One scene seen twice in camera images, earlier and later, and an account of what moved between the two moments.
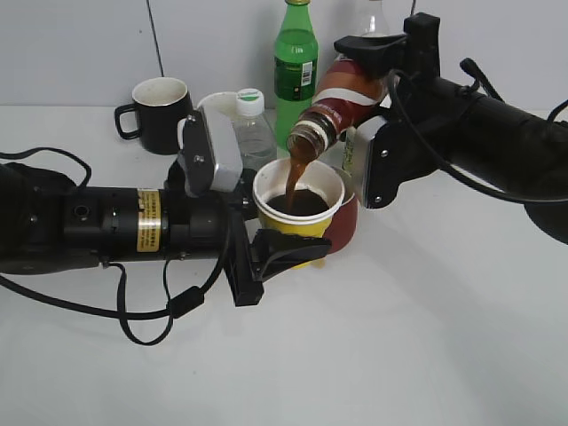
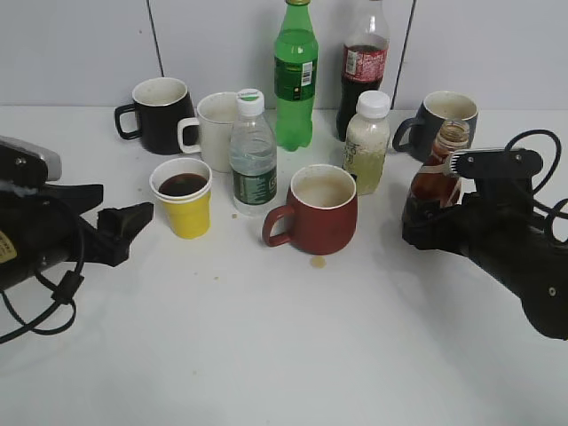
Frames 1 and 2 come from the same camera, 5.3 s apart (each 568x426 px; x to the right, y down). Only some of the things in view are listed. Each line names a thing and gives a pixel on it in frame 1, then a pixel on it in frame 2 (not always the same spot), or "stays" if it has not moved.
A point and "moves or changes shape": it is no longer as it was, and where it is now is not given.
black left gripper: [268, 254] to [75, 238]
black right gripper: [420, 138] to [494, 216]
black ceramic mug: [159, 105] stays
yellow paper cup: [306, 210] moves or changes shape
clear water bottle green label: [256, 135] stays
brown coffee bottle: [346, 92] to [436, 179]
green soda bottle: [295, 67] stays
